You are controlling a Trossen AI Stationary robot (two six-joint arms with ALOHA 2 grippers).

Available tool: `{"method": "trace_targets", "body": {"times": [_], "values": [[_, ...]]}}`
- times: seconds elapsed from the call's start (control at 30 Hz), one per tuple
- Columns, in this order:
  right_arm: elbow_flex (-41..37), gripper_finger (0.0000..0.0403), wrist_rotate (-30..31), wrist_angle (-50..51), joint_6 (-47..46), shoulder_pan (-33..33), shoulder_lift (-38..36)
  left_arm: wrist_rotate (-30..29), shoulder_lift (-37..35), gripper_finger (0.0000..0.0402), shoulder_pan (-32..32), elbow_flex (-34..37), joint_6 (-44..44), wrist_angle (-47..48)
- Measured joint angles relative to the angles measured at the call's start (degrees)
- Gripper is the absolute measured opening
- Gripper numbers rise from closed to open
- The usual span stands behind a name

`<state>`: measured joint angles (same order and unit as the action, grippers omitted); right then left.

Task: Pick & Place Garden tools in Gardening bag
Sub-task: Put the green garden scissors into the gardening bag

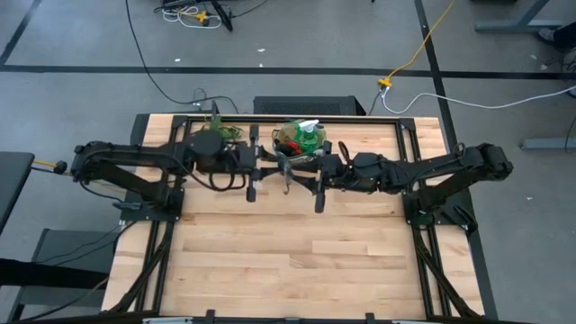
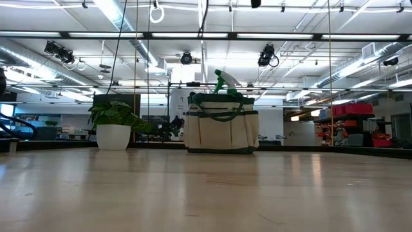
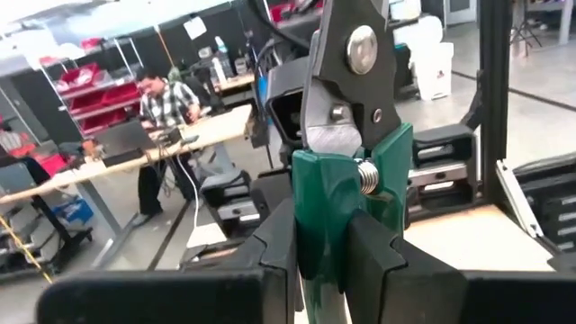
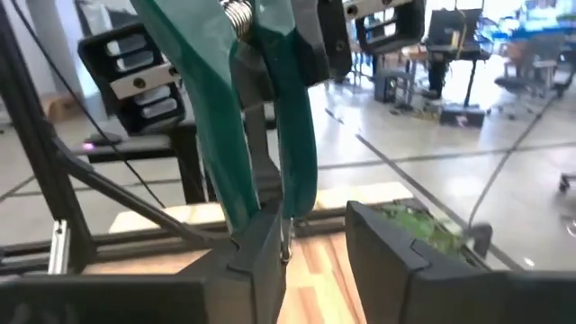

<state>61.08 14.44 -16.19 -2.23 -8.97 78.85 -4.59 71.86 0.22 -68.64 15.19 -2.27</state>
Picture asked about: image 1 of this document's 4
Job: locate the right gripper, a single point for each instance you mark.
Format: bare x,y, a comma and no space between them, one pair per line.
333,171

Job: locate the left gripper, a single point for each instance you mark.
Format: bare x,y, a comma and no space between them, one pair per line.
247,159

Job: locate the black and red garden glove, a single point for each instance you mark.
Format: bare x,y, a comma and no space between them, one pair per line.
294,147

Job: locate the beige gardening bag green trim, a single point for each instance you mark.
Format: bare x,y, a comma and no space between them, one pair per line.
281,135

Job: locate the green spray bottle white head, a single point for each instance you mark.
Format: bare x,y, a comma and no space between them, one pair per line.
310,139

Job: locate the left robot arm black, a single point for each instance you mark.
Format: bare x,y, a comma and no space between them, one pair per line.
135,150

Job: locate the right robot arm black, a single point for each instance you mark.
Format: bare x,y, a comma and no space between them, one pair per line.
450,166

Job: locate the potted plant white pot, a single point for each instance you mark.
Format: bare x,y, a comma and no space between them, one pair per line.
225,131

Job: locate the black perforated metal box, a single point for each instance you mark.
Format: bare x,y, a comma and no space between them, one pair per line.
306,105

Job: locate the black stand leg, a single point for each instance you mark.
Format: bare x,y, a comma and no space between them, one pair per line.
223,18

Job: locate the yellow plug adapter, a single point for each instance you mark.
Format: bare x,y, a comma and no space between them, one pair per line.
201,17

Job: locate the dark grey bench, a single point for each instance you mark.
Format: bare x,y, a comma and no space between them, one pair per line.
67,252

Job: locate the grey desk leg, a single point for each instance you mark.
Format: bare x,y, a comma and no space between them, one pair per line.
517,25
549,144

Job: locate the black side table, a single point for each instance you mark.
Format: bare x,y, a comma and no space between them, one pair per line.
13,180

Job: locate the person's shoe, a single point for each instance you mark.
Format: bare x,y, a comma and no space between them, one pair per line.
546,36

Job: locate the person's leg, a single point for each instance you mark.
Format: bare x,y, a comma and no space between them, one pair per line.
567,36

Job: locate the black aluminium table frame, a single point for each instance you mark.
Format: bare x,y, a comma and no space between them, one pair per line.
292,120

